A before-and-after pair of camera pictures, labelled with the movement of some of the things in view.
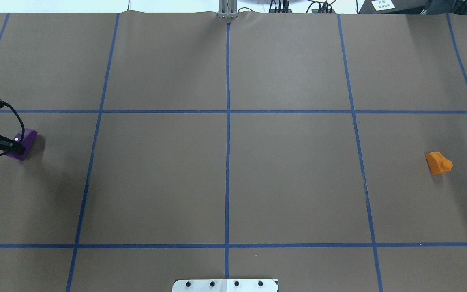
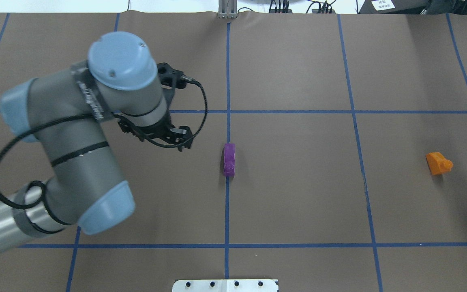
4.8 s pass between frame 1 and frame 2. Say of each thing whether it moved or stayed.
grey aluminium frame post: stayed
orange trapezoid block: stayed
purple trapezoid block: moved
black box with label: stayed
